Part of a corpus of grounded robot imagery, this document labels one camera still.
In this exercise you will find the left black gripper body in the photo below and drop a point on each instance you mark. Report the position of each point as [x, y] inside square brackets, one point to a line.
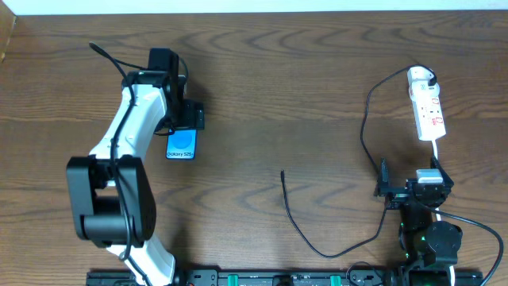
[192, 116]

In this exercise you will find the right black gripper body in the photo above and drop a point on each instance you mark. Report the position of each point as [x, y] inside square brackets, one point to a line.
[399, 191]

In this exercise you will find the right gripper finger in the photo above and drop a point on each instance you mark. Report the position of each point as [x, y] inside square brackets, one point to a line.
[383, 181]
[435, 164]

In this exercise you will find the blue screen Galaxy smartphone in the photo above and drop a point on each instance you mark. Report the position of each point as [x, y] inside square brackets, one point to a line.
[181, 145]

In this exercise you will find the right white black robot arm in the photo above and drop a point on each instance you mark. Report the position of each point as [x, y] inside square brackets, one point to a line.
[431, 244]

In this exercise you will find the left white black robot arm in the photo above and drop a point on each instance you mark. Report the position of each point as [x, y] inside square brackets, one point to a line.
[111, 199]

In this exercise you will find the white charger plug adapter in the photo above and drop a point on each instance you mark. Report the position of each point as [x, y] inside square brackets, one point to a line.
[420, 90]

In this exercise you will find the white power strip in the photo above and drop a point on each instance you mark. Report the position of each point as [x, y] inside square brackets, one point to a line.
[428, 115]

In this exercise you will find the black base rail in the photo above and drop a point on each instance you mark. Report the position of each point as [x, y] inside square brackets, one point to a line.
[211, 277]

